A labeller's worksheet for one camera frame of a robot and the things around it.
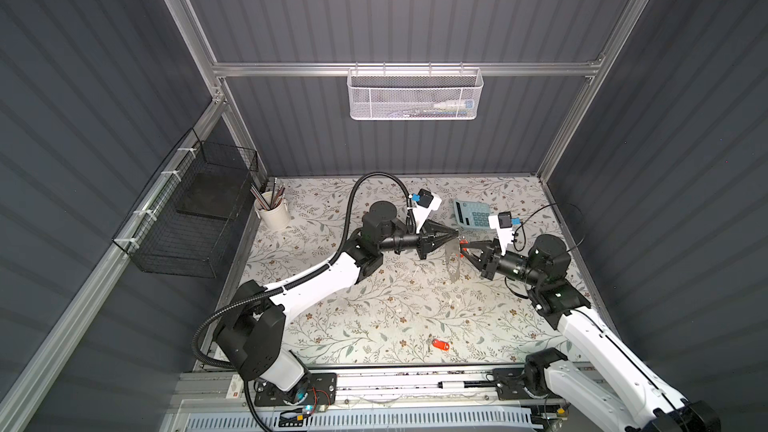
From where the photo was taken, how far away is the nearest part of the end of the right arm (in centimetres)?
64

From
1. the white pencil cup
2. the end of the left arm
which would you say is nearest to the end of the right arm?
the end of the left arm

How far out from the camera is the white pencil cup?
1010 mm

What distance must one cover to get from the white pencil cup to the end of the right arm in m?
0.67

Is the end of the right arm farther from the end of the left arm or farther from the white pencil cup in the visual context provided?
the white pencil cup
